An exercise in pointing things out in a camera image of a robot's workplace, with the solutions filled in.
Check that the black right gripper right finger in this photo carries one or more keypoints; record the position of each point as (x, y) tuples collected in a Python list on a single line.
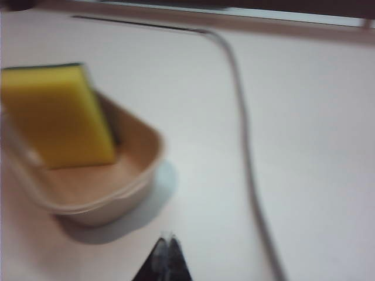
[(177, 263)]

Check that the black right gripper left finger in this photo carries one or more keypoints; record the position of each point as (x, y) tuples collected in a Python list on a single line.
[(156, 263)]

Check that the yellow green cleaning sponge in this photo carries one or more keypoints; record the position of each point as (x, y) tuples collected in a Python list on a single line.
[(55, 117)]

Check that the beige paper lunch box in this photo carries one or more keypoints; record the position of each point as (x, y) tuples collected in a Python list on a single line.
[(117, 187)]

